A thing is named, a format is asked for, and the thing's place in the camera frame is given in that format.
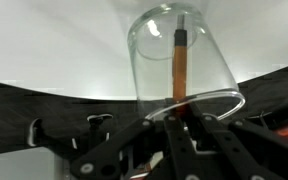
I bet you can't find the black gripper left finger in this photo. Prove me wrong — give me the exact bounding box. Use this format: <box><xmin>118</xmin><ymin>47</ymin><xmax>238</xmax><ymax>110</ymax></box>
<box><xmin>69</xmin><ymin>114</ymin><xmax>198</xmax><ymax>180</ymax></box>

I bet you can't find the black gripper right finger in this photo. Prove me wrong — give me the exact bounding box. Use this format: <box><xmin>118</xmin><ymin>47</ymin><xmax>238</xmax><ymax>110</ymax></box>
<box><xmin>183</xmin><ymin>102</ymin><xmax>288</xmax><ymax>180</ymax></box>

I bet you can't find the orange and black pen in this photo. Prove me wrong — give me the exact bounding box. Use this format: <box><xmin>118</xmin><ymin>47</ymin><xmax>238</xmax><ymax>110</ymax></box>
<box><xmin>171</xmin><ymin>13</ymin><xmax>189</xmax><ymax>113</ymax></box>

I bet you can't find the clear drinking glass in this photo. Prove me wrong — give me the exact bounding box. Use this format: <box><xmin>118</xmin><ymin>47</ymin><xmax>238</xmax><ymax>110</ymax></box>
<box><xmin>127</xmin><ymin>2</ymin><xmax>247</xmax><ymax>122</ymax></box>

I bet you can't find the small white round side table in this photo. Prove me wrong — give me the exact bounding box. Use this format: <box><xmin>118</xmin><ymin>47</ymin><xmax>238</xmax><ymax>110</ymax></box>
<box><xmin>86</xmin><ymin>113</ymin><xmax>114</xmax><ymax>148</ymax></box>

